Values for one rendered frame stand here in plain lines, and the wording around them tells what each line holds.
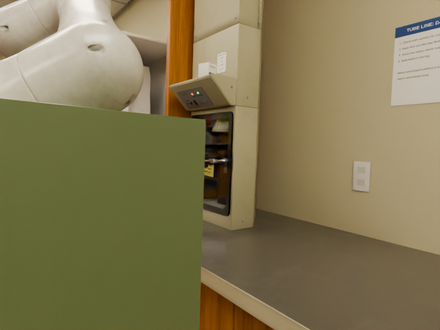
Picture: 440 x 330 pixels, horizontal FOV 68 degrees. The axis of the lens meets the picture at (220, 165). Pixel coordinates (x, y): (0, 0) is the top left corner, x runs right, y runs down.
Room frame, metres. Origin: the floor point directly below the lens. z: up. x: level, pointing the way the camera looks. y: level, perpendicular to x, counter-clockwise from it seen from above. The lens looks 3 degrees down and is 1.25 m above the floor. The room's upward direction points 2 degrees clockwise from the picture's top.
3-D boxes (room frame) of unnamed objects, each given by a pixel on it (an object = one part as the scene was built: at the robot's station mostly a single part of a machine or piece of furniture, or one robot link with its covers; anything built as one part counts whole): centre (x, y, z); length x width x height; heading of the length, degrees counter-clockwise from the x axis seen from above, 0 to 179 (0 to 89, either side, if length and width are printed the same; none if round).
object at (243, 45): (1.42, -0.06, 1.33); 0.32 x 0.25 x 0.77; 36
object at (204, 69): (1.27, 0.06, 1.54); 0.05 x 0.05 x 0.06; 55
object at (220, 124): (1.34, 0.05, 1.19); 0.30 x 0.01 x 0.40; 36
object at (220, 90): (1.31, 0.09, 1.46); 0.32 x 0.11 x 0.10; 36
